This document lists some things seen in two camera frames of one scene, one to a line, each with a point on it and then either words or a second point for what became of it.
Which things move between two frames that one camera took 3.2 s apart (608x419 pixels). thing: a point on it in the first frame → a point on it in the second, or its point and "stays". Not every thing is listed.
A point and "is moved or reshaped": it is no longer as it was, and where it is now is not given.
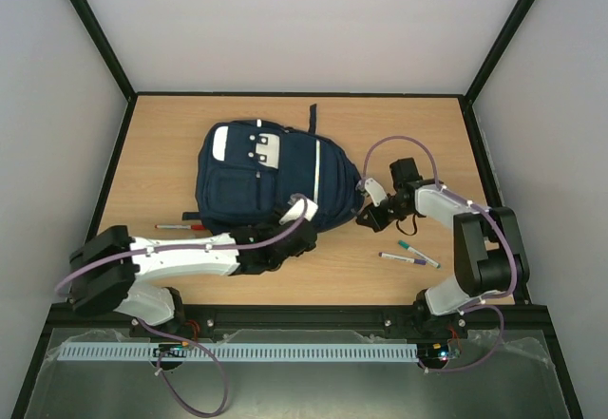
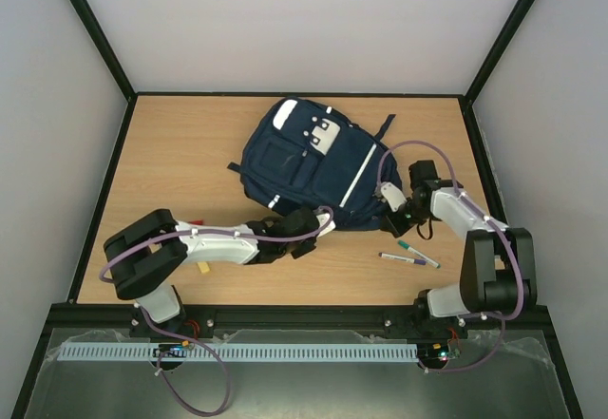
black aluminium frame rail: x=307 y=317 stays
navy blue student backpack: x=251 y=172 is moved or reshaped
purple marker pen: x=419 y=261 stays
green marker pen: x=420 y=254 stays
